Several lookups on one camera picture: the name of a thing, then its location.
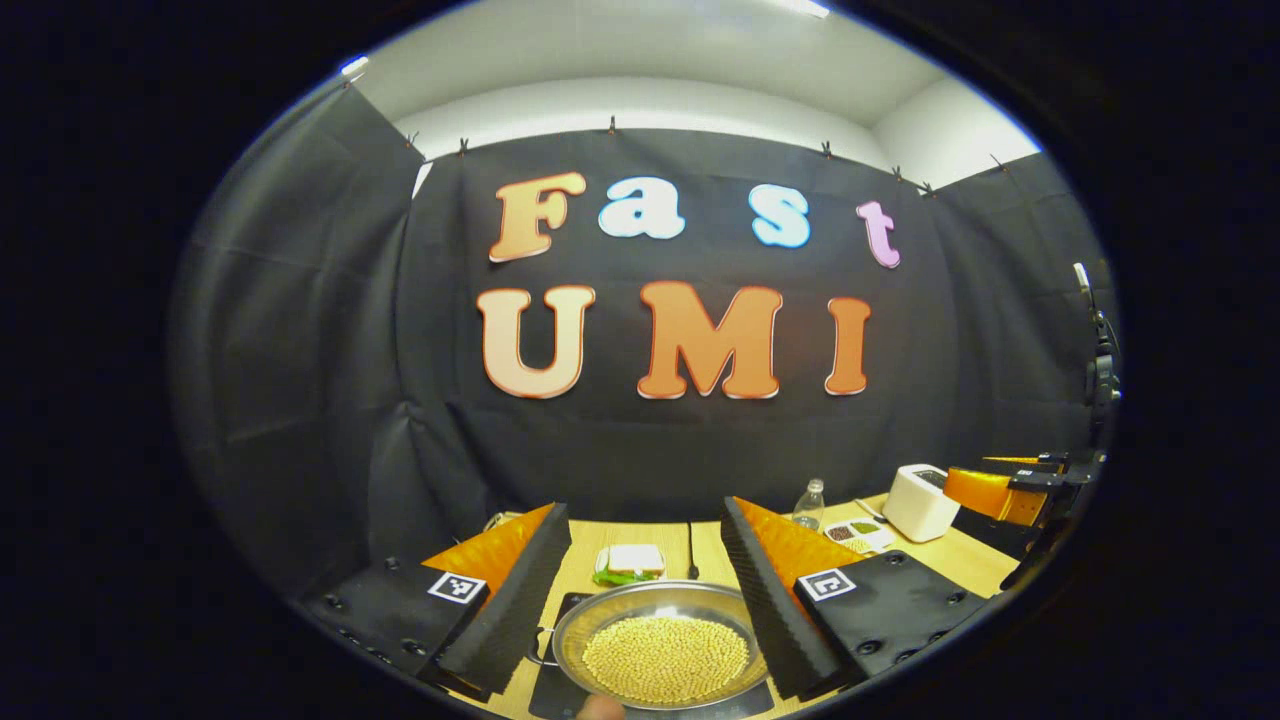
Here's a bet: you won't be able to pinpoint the sandwich with green lettuce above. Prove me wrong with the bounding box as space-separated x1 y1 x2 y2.
592 544 667 587

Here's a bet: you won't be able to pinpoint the clear water bottle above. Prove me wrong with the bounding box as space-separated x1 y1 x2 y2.
792 478 827 531

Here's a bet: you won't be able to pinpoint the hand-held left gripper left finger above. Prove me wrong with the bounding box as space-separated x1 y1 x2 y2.
298 503 573 703

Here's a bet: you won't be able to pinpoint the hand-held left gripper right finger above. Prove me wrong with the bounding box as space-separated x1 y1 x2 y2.
718 497 1001 704

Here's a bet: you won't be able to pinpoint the black stand with white tip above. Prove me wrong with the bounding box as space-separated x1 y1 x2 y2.
1072 262 1121 421

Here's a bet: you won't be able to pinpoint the white divided bean dish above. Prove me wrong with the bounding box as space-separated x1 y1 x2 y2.
823 517 896 554

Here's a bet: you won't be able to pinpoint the steel pot with black handles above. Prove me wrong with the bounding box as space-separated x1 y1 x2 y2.
527 580 771 713

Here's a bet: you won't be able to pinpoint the yellow soybeans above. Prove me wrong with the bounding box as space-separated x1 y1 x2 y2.
582 615 751 704

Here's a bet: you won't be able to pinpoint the black induction cooktop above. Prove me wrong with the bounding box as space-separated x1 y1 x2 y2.
528 592 776 720

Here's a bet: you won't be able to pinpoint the row of black cloth clips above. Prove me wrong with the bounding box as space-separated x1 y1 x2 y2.
405 115 1006 196

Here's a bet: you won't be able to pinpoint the white toaster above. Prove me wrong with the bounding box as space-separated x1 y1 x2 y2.
882 464 961 543

